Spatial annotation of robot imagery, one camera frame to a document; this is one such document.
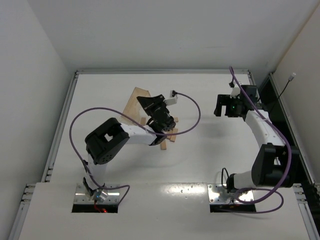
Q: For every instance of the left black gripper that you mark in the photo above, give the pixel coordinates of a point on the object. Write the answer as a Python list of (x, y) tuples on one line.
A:
[(154, 106)]

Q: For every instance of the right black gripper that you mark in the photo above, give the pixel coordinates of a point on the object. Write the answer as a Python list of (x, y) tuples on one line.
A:
[(226, 105)]

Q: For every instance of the wooden block box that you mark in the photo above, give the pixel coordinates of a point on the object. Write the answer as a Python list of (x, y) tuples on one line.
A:
[(133, 108)]

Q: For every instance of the wood block row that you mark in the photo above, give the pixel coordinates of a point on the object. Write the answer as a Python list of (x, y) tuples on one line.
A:
[(163, 145), (172, 138)]

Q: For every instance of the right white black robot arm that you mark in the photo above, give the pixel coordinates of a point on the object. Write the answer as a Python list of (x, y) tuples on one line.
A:
[(275, 160)]

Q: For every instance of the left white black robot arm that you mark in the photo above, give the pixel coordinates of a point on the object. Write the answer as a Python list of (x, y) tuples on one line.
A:
[(104, 143)]

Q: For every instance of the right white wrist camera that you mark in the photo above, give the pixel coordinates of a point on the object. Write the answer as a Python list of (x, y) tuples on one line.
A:
[(235, 90)]

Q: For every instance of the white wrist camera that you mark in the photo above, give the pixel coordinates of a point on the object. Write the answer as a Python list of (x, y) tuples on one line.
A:
[(235, 90), (173, 98)]

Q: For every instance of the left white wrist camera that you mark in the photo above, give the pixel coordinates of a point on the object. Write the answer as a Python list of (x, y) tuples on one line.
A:
[(173, 98)]

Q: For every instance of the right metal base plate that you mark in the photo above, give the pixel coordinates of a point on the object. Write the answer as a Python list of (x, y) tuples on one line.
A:
[(218, 195)]

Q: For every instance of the metal base plate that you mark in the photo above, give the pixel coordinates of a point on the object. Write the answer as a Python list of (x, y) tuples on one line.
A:
[(106, 197), (218, 195)]

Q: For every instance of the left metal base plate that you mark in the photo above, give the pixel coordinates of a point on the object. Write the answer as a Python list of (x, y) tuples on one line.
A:
[(106, 197)]

